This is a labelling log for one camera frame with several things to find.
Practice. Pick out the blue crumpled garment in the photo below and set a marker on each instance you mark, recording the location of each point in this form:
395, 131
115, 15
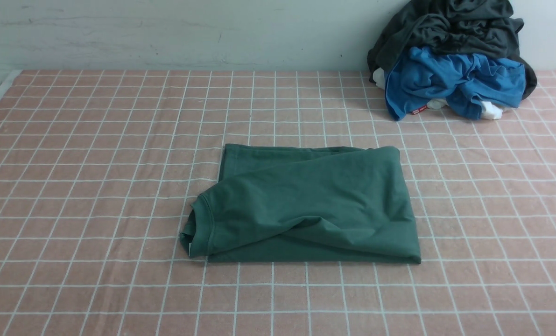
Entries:
464, 81

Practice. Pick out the green long sleeve shirt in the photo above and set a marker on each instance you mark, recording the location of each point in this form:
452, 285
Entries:
294, 204

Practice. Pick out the dark grey crumpled garment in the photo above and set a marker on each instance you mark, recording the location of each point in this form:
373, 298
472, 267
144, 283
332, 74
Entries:
452, 27

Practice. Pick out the pink checkered tablecloth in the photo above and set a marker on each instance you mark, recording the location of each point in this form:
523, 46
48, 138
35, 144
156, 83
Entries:
98, 169

